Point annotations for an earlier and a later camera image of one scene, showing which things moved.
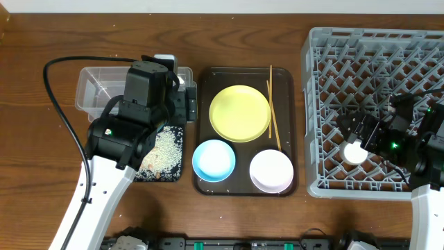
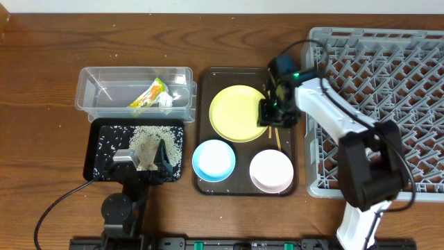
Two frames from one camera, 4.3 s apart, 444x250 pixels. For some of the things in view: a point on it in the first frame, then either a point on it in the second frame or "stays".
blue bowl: x=214 y=160 stays
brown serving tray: x=278 y=85 stays
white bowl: x=271 y=171 stays
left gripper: x=191 y=104 → x=139 y=172
